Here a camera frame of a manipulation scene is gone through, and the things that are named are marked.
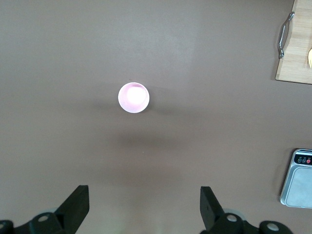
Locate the silver digital kitchen scale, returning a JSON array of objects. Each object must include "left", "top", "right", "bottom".
[{"left": 280, "top": 148, "right": 312, "bottom": 210}]

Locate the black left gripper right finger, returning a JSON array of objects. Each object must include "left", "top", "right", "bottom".
[{"left": 200, "top": 186, "right": 259, "bottom": 234}]

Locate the pink plastic cup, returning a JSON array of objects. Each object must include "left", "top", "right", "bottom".
[{"left": 117, "top": 82, "right": 150, "bottom": 114}]

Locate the wooden cutting board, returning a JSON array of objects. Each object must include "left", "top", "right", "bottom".
[{"left": 274, "top": 0, "right": 312, "bottom": 85}]

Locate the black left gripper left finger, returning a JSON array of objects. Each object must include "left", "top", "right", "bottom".
[{"left": 14, "top": 185, "right": 90, "bottom": 234}]

